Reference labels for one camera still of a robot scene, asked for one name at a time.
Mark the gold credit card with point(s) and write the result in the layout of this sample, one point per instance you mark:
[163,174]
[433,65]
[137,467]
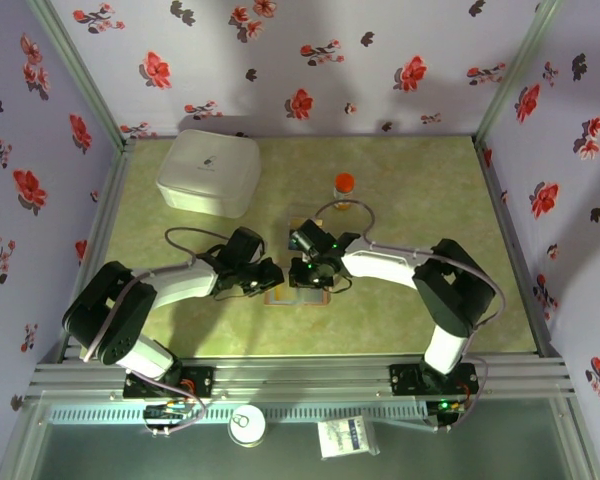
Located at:
[282,296]

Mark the blue credit card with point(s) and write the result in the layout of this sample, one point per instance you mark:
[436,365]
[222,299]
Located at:
[294,242]

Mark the brown card holder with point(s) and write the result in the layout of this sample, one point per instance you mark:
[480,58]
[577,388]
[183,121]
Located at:
[310,299]

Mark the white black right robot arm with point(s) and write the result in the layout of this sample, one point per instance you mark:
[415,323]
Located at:
[380,267]

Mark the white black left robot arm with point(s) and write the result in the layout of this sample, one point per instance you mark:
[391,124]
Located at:
[185,285]

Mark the clear acrylic card stand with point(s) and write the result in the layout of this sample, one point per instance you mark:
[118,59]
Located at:
[302,211]

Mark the orange pill bottle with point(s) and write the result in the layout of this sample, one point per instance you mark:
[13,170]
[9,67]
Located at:
[343,187]

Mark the white storage box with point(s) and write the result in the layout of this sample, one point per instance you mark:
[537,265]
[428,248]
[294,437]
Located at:
[205,165]

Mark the silver tin can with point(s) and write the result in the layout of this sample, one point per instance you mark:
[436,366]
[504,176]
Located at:
[247,425]

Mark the clear plastic packet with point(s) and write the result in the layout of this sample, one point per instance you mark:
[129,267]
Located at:
[347,437]

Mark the aluminium frame cross rail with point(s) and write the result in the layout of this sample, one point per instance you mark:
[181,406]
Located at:
[300,380]

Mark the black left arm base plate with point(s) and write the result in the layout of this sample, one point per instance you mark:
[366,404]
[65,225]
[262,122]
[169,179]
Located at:
[202,382]

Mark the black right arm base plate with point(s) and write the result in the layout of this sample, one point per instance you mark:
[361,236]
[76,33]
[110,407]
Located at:
[405,380]

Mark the aluminium frame side rail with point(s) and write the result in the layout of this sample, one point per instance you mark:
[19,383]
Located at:
[109,200]
[501,200]

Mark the aluminium frame corner post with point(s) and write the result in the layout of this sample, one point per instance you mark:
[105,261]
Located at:
[82,75]
[514,75]

